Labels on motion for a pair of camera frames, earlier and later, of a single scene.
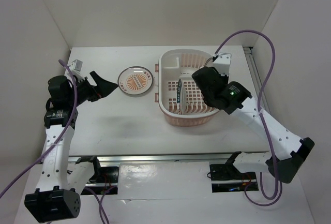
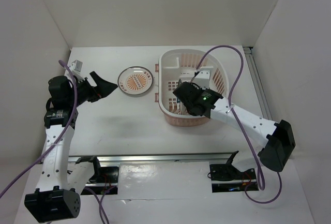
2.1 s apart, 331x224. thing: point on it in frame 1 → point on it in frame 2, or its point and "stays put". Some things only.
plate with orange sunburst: x=135 y=80 stays put
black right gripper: x=224 y=78 → x=195 y=86
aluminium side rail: x=256 y=76 stays put
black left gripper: x=102 y=89 stays put
